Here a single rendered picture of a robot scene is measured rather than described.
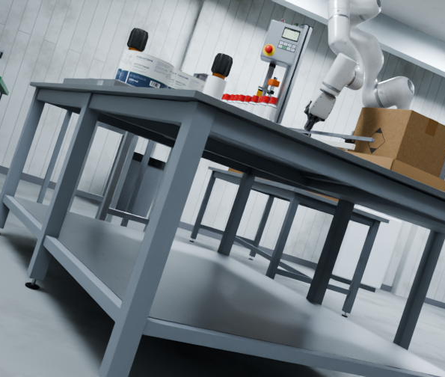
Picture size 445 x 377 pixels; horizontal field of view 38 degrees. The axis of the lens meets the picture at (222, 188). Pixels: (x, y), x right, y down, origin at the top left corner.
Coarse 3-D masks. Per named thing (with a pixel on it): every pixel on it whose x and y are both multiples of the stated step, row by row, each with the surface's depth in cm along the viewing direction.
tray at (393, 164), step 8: (352, 152) 219; (368, 160) 211; (376, 160) 207; (384, 160) 204; (392, 160) 201; (392, 168) 201; (400, 168) 203; (408, 168) 204; (416, 168) 206; (408, 176) 205; (416, 176) 206; (424, 176) 208; (432, 176) 210; (432, 184) 210; (440, 184) 212
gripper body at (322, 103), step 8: (320, 88) 261; (312, 96) 262; (320, 96) 259; (328, 96) 260; (312, 104) 260; (320, 104) 260; (328, 104) 262; (312, 112) 261; (320, 112) 262; (328, 112) 264
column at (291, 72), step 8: (304, 24) 316; (304, 32) 316; (304, 40) 317; (304, 48) 317; (296, 56) 316; (296, 64) 317; (288, 72) 317; (296, 72) 317; (288, 80) 316; (280, 88) 318; (288, 88) 317; (280, 96) 316; (288, 96) 317; (280, 104) 316; (280, 112) 317; (280, 120) 317
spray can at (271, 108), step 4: (272, 96) 296; (272, 100) 296; (276, 100) 296; (268, 104) 296; (272, 104) 296; (276, 104) 297; (268, 108) 295; (272, 108) 295; (276, 108) 296; (264, 112) 297; (268, 112) 295; (272, 112) 295; (264, 116) 296; (268, 116) 295; (272, 116) 296; (272, 120) 297
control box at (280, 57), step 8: (272, 24) 317; (280, 24) 317; (272, 32) 317; (280, 32) 316; (272, 40) 317; (288, 40) 316; (264, 48) 317; (296, 48) 315; (264, 56) 317; (272, 56) 316; (280, 56) 316; (288, 56) 316; (280, 64) 321; (288, 64) 316
